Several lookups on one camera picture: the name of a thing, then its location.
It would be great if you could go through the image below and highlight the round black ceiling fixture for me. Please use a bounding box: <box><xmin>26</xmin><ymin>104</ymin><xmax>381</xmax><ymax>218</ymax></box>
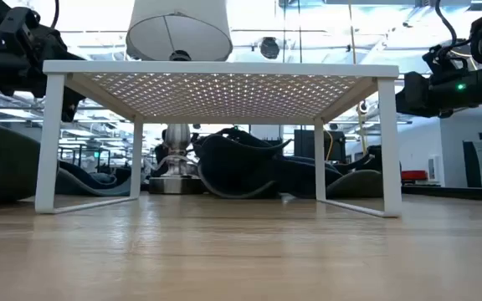
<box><xmin>259</xmin><ymin>36</ymin><xmax>282</xmax><ymax>60</ymax></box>

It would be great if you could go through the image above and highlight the white perforated metal shelf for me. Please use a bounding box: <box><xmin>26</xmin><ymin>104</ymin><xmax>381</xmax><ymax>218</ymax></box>
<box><xmin>34</xmin><ymin>59</ymin><xmax>403</xmax><ymax>219</ymax></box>

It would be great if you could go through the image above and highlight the dark blue clothing pile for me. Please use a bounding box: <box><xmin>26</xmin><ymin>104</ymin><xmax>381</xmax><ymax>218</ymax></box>
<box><xmin>193</xmin><ymin>126</ymin><xmax>295</xmax><ymax>200</ymax></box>

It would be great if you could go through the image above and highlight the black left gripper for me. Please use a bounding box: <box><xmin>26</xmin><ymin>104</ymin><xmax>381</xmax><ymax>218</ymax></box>
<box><xmin>13</xmin><ymin>35</ymin><xmax>87</xmax><ymax>124</ymax></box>

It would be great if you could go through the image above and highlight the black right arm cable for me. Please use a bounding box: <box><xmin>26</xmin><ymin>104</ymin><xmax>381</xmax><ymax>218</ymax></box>
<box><xmin>434</xmin><ymin>0</ymin><xmax>473</xmax><ymax>47</ymax></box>

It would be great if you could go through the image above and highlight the olive grey cap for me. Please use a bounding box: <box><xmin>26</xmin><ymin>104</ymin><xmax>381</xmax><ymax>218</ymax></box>
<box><xmin>326</xmin><ymin>168</ymin><xmax>385</xmax><ymax>200</ymax></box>

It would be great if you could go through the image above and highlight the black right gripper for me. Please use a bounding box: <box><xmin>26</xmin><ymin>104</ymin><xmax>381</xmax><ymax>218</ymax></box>
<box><xmin>394</xmin><ymin>69</ymin><xmax>459</xmax><ymax>118</ymax></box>

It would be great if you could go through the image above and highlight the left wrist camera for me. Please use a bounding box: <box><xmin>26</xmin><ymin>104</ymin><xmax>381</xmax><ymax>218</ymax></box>
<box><xmin>0</xmin><ymin>6</ymin><xmax>41</xmax><ymax>45</ymax></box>

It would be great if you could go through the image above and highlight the red bin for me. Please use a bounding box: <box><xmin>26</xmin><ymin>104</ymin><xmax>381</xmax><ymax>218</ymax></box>
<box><xmin>400</xmin><ymin>169</ymin><xmax>429</xmax><ymax>183</ymax></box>

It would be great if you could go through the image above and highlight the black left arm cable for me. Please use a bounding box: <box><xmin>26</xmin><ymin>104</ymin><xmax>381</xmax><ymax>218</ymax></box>
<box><xmin>49</xmin><ymin>0</ymin><xmax>61</xmax><ymax>31</ymax></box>

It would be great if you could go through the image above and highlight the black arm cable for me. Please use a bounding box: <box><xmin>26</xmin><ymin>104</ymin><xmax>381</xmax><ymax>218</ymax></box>
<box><xmin>49</xmin><ymin>0</ymin><xmax>61</xmax><ymax>31</ymax></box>
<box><xmin>434</xmin><ymin>0</ymin><xmax>473</xmax><ymax>47</ymax></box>

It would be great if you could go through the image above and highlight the navy blue cap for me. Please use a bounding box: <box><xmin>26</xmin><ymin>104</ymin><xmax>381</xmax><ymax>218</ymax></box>
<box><xmin>55</xmin><ymin>160</ymin><xmax>134</xmax><ymax>197</ymax></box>
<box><xmin>272</xmin><ymin>155</ymin><xmax>345</xmax><ymax>198</ymax></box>

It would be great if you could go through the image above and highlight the silver lamp base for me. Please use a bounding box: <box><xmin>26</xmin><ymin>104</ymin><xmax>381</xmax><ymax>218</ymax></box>
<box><xmin>147</xmin><ymin>123</ymin><xmax>207</xmax><ymax>196</ymax></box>

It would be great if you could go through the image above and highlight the black cabinet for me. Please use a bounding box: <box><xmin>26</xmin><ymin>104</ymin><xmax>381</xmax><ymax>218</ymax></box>
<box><xmin>293</xmin><ymin>129</ymin><xmax>347</xmax><ymax>165</ymax></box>

